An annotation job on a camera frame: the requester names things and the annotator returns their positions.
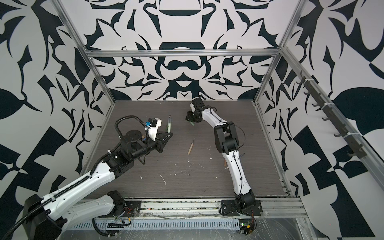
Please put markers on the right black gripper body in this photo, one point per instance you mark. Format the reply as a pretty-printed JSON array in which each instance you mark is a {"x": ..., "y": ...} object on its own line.
[{"x": 191, "y": 116}]

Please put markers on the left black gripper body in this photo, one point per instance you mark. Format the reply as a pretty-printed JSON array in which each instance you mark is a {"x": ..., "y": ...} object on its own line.
[{"x": 146, "y": 145}]

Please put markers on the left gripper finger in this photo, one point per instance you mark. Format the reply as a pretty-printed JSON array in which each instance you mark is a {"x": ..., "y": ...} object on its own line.
[
  {"x": 164, "y": 135},
  {"x": 162, "y": 143}
]

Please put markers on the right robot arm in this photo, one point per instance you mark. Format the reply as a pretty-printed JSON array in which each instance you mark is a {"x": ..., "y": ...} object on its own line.
[{"x": 227, "y": 144}]

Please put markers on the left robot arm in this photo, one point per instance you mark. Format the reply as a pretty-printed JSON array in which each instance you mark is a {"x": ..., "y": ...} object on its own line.
[{"x": 45, "y": 218}]

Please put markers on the green lit circuit board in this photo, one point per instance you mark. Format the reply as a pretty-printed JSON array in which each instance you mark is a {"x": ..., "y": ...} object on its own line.
[{"x": 247, "y": 226}]

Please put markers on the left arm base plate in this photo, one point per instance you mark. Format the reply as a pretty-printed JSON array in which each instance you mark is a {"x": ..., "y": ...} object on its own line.
[{"x": 131, "y": 208}]

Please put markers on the white cable duct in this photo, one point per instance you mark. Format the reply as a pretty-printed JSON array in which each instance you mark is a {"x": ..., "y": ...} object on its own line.
[{"x": 171, "y": 224}]

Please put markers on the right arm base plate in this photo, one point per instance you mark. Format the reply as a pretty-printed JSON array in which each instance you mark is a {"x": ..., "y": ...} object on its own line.
[{"x": 233, "y": 208}]

